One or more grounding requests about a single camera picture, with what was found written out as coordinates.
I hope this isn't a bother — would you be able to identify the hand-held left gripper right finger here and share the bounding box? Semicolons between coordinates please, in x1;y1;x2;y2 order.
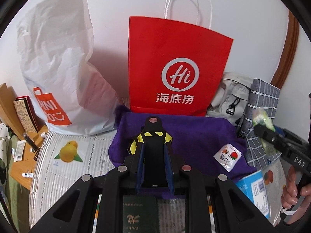
164;142;277;233

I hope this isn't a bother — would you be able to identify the white floral pillow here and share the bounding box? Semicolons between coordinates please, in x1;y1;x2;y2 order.
0;123;11;151

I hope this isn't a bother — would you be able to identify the black bottle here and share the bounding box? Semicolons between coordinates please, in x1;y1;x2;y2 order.
23;131;40;152

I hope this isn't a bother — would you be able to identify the patterned notebook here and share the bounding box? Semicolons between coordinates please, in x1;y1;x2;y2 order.
13;95;40;134

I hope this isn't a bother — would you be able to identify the fruit print white packet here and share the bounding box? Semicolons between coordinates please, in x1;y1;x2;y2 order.
213;144;242;171

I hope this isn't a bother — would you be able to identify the light green tissue packet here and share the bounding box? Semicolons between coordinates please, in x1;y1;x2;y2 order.
251;108;280;156

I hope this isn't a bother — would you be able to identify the yellow and black mini backpack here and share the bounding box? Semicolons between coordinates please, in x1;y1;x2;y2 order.
128;115;174;190

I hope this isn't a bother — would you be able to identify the person's right hand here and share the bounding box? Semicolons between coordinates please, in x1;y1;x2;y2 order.
280;165;311;210

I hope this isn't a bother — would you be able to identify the red paper bag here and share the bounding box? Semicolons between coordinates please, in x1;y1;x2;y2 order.
128;0;234;117

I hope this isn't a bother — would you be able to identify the brown wooden door frame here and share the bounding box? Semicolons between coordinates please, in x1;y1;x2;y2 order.
270;10;299;90

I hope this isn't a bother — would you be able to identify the wooden bed headboard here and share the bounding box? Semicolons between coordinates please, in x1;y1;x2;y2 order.
0;83;25;134

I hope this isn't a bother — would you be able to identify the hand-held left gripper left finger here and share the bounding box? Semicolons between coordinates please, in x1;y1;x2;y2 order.
29;142;146;233

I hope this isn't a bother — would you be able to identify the fruit print tablecloth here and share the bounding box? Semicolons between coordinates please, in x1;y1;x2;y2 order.
29;97;292;233

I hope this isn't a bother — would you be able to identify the grey checked fabric bag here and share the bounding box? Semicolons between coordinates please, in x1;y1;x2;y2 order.
234;78;282;170

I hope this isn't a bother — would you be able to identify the white sachet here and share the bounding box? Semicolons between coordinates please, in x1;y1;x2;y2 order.
13;141;26;162

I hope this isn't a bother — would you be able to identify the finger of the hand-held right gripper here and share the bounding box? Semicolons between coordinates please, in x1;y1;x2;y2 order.
253;124;277;141

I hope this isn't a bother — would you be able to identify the wooden nightstand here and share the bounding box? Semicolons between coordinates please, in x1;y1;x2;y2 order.
10;125;50;191

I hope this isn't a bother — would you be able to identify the white plastic shopping bag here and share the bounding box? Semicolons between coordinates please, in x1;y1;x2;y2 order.
17;0;122;136

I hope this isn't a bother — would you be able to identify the beige canvas bag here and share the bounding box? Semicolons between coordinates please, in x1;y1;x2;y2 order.
206;71;254;127

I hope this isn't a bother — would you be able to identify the purple towel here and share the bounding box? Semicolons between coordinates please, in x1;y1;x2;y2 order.
108;105;258;197

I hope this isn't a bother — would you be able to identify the dark green box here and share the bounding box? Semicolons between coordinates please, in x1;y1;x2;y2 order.
123;195;158;233

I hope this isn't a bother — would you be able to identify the blue and white box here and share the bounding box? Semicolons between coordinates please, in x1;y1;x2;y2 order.
234;170;273;220

